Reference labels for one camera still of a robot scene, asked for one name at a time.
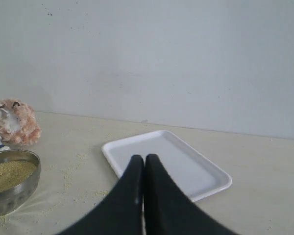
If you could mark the white plastic tray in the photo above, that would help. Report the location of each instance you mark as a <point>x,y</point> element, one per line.
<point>196,176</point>

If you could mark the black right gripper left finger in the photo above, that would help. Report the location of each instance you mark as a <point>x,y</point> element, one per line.
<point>120,212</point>

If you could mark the steel bowl of millet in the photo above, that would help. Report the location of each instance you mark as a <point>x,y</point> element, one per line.
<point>19,176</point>

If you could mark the teddy bear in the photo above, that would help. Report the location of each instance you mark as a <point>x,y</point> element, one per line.
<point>18,124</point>

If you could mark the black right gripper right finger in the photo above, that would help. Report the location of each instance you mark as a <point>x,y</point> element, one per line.
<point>168,211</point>

